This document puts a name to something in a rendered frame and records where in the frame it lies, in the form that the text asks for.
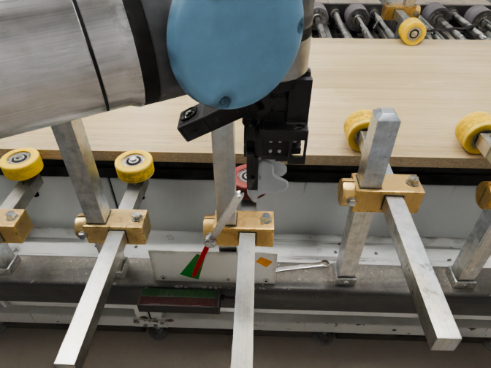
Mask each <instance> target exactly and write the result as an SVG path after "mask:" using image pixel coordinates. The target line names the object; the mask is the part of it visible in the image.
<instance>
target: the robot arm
mask: <svg viewBox="0 0 491 368"><path fill-rule="evenodd" d="M314 3H315V0H0V139H3V138H6V137H11V136H15V135H18V134H23V133H26V132H29V131H34V130H37V129H43V128H46V127H49V126H54V125H57V124H60V123H66V122H69V121H72V120H77V119H81V118H85V117H88V116H92V115H97V114H100V113H103V112H109V111H112V110H116V109H120V108H123V107H128V106H133V107H144V106H145V105H148V104H153V103H158V102H161V101H166V100H169V99H174V98H177V97H180V96H185V95H188V96H190V97H191V98H192V99H193V100H195V101H197V102H199V104H196V105H194V106H193V107H189V108H188V109H186V110H184V111H182V112H181V113H180V117H179V121H178V127H177V130H178V131H179V132H180V134H181V135H182V136H183V138H184V139H185V140H186V141H187V142H190V141H192V140H193V139H196V138H198V137H201V136H203V135H205V134H207V133H209V132H212V131H214V130H216V129H219V128H221V127H222V126H225V125H227V124H229V123H232V122H234V121H236V120H239V119H241V118H242V123H243V125H244V146H243V152H244V157H247V167H246V175H247V194H248V196H249V197H250V198H251V200H252V202H257V197H258V196H260V195H262V194H266V193H275V192H279V191H284V190H286V189H287V188H288V185H289V184H288V181H287V180H285V179H283V178H282V177H281V176H283V175H285V174H286V172H287V167H286V165H285V164H283V163H281V162H279V161H287V164H305V156H306V150H307V144H308V132H309V130H308V116H309V109H310V103H311V91H312V85H313V78H312V76H311V68H310V67H308V62H309V55H310V48H311V35H312V33H311V30H312V23H313V10H314ZM301 140H302V141H305V142H304V148H303V155H302V156H294V155H293V154H300V153H301V147H300V146H301ZM259 158H261V160H259Z"/></svg>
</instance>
